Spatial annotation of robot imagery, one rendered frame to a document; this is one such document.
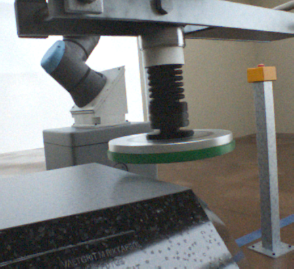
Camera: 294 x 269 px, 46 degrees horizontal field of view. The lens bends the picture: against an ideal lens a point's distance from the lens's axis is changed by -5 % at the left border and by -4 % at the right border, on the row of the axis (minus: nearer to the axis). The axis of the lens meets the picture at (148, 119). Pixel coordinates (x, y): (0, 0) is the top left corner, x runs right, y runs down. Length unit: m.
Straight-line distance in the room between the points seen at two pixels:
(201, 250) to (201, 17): 0.37
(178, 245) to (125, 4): 0.32
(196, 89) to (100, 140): 5.72
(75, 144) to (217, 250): 1.04
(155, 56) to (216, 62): 6.97
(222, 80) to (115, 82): 6.15
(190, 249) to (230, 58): 7.51
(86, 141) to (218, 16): 0.92
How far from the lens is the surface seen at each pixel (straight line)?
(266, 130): 2.09
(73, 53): 1.59
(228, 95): 7.72
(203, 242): 0.45
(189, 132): 0.60
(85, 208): 0.44
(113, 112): 1.56
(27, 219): 0.43
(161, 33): 0.59
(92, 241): 0.41
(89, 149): 1.45
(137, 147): 0.53
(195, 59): 7.18
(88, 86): 1.58
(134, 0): 0.53
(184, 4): 0.60
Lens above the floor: 0.95
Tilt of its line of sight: 3 degrees down
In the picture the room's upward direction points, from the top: 5 degrees counter-clockwise
